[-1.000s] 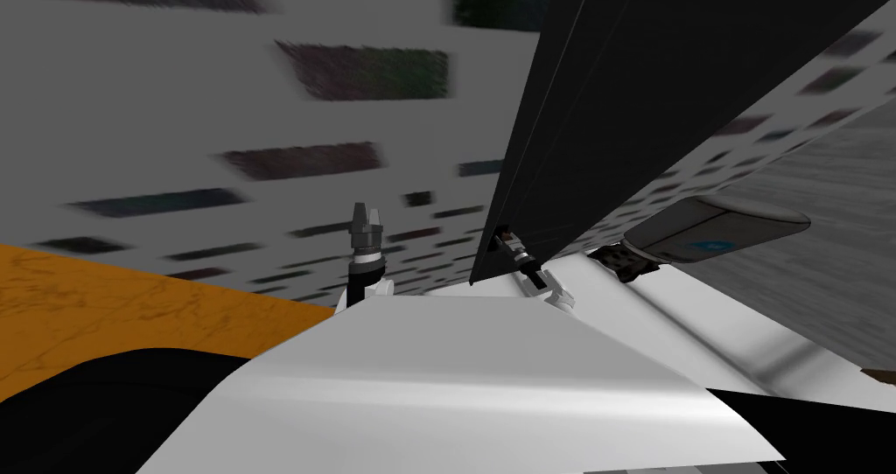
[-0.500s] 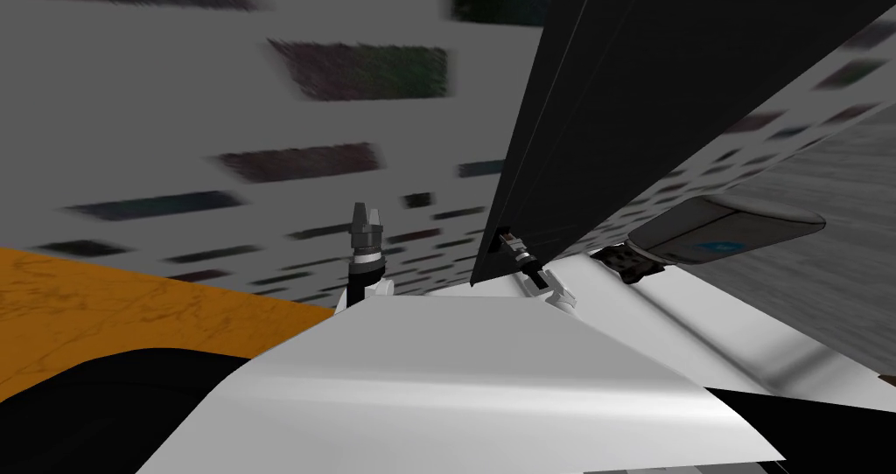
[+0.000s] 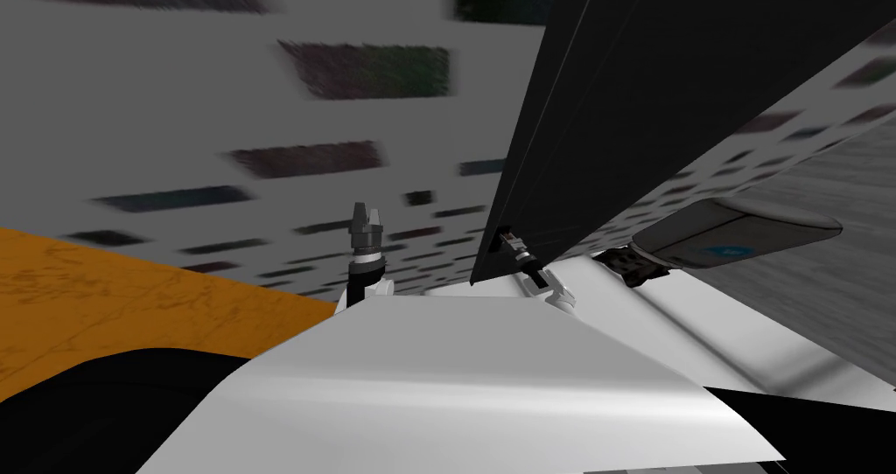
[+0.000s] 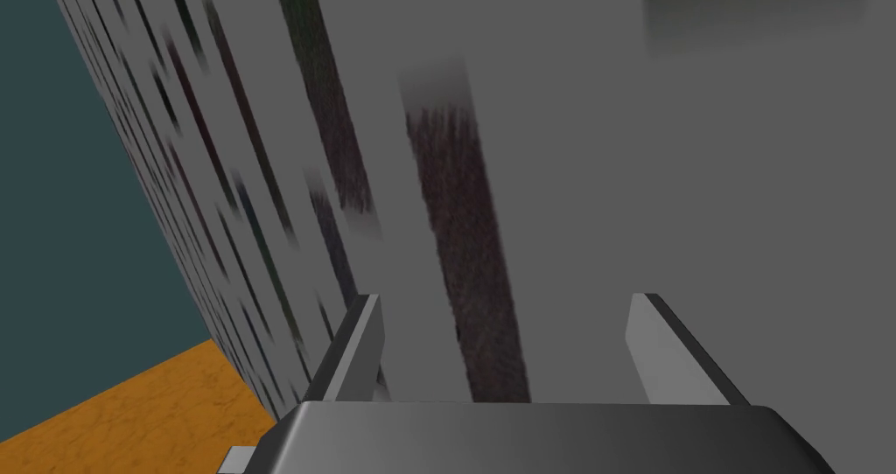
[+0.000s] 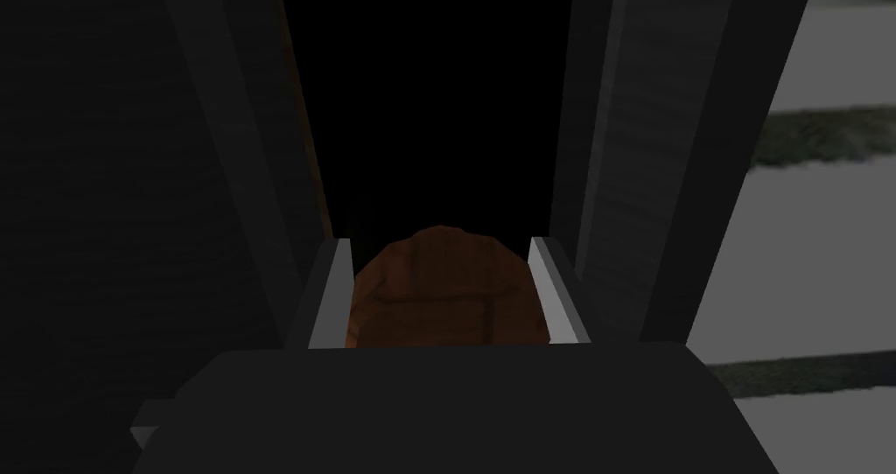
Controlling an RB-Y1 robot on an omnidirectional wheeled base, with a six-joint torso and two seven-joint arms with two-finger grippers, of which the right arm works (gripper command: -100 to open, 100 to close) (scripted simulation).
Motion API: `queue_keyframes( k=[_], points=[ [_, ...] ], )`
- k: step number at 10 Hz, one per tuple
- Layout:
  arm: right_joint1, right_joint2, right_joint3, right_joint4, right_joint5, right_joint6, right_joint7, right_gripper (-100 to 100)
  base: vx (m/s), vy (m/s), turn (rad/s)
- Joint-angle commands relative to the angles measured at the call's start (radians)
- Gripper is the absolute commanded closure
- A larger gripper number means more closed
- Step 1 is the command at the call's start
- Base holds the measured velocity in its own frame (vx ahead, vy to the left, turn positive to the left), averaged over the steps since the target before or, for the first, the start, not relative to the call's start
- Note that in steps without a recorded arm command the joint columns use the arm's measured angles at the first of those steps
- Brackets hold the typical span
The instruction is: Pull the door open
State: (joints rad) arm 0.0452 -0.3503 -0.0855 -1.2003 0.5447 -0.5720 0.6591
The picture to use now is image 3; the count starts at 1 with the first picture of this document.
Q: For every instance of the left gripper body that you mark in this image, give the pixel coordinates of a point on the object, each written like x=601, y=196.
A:
x=366, y=238

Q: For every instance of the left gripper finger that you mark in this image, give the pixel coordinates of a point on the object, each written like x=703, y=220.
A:
x=375, y=218
x=360, y=216

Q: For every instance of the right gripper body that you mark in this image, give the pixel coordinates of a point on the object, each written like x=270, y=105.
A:
x=510, y=240

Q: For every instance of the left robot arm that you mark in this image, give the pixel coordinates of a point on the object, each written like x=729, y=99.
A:
x=365, y=282

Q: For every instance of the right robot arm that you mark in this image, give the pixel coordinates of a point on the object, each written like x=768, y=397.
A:
x=535, y=274

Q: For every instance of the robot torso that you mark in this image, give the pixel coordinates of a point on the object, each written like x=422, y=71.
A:
x=448, y=390

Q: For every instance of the black door leaf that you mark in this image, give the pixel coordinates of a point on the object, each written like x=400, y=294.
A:
x=630, y=110

